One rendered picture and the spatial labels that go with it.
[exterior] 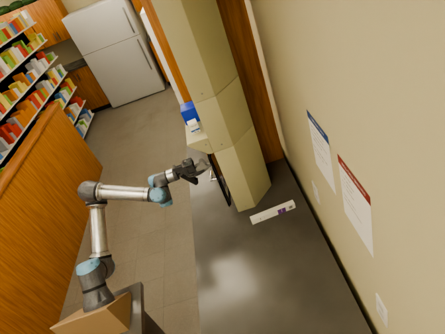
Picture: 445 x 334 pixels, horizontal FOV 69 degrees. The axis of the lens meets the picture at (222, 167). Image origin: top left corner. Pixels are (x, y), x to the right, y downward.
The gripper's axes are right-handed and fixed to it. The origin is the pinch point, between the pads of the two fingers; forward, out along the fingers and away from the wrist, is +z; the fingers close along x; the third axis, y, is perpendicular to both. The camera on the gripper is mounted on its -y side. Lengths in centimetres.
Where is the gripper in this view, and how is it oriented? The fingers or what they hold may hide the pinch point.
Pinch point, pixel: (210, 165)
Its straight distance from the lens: 182.6
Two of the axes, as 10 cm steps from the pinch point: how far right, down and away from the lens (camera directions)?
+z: 9.4, -3.2, -0.8
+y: -3.0, -7.5, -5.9
